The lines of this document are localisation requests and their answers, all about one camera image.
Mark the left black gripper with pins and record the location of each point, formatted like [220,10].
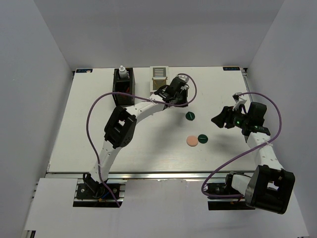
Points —
[184,91]

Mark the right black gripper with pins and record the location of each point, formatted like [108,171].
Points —
[225,116]

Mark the dark green round compact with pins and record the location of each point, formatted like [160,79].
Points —
[190,116]
[202,138]

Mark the white dropper bottle blue base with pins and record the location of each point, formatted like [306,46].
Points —
[122,72]

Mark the gold makeup pencil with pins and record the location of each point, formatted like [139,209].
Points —
[158,82]

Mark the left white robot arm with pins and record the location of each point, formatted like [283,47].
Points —
[120,127]

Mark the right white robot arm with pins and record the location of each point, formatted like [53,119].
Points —
[270,187]

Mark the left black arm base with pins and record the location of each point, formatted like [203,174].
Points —
[92,194]

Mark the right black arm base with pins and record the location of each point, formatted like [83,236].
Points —
[229,193]

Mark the white slotted organizer box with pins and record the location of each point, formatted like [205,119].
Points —
[159,76]

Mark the pink round powder puff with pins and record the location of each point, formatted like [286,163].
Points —
[192,141]

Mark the black slotted organizer box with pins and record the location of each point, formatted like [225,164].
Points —
[123,82]

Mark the blue label sticker right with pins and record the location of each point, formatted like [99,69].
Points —
[231,68]

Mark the blue label sticker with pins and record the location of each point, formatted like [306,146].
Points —
[231,68]
[85,70]

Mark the blue label sticker left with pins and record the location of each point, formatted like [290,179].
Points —
[85,70]

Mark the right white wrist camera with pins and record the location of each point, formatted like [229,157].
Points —
[239,100]

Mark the aluminium table rail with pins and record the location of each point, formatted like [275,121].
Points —
[126,176]

